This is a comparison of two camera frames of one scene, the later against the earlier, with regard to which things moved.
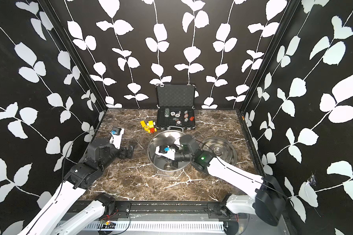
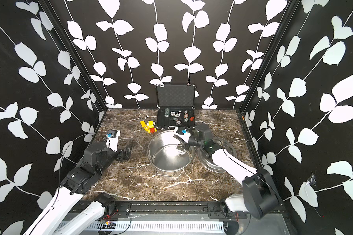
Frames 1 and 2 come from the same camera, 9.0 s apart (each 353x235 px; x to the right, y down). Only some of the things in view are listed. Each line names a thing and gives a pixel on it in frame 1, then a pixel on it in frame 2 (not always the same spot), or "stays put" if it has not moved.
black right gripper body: (182, 157) -> (195, 142)
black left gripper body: (123, 154) stays put
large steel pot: (163, 164) stays put
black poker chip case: (175, 105) stays put
